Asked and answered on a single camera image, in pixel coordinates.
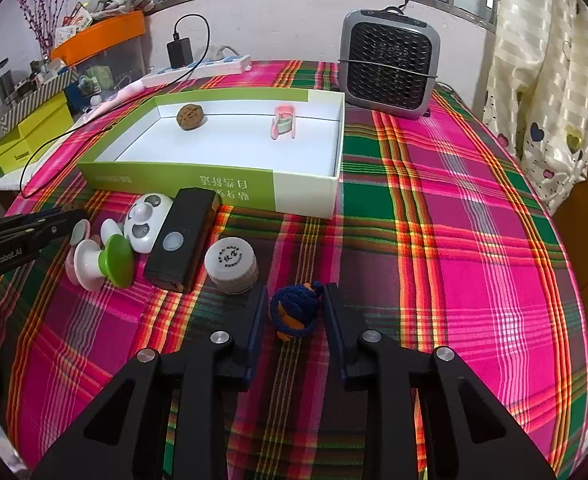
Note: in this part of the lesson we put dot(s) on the white power strip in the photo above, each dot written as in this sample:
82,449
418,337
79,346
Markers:
208,65

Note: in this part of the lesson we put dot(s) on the cream heart-print curtain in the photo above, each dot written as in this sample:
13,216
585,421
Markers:
549,85

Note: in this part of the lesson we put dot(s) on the black rectangular device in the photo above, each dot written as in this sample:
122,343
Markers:
181,240

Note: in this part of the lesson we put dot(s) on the purple flower branches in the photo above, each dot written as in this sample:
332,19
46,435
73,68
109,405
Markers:
38,10

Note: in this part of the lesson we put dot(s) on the white bottle cap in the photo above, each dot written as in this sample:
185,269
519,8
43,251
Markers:
231,265

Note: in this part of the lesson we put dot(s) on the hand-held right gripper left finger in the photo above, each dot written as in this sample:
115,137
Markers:
259,322

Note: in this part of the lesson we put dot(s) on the green and white cardboard box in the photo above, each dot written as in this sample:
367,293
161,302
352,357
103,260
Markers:
173,185

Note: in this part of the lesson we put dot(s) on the storage bin with orange lid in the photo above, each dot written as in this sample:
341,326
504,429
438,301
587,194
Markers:
98,35

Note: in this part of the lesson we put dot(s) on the grey fan heater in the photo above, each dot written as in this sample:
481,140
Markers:
374,45

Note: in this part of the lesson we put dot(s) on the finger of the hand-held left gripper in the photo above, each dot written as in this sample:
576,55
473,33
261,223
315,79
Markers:
18,221
66,230

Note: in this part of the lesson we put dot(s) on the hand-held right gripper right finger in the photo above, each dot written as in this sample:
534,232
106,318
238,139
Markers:
331,330

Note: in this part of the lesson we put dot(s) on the white panda massager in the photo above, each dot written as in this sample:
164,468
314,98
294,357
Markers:
146,220

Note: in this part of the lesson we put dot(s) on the chevron patterned box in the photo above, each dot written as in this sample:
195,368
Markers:
28,97

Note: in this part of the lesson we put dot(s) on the green and white mushroom massager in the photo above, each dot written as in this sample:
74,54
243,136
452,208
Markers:
103,262

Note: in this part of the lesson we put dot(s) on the pink and white tube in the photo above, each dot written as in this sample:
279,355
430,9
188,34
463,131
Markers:
113,100

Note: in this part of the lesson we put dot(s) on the colourful paper packets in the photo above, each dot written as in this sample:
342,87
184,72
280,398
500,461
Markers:
73,25

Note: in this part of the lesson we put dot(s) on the black charger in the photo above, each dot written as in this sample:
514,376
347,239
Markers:
179,52

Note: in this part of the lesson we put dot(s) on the wooden cabinet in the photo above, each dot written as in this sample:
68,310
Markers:
579,220

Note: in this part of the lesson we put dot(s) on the yellow-green box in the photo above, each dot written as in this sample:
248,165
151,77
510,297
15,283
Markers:
33,135

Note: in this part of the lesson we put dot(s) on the ridged brown walnut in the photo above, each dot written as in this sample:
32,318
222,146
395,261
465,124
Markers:
191,116

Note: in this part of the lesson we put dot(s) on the blue and orange knitted ornament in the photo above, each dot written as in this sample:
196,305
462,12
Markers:
294,310

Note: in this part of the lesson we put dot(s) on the plaid tablecloth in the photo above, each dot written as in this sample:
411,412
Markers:
474,260

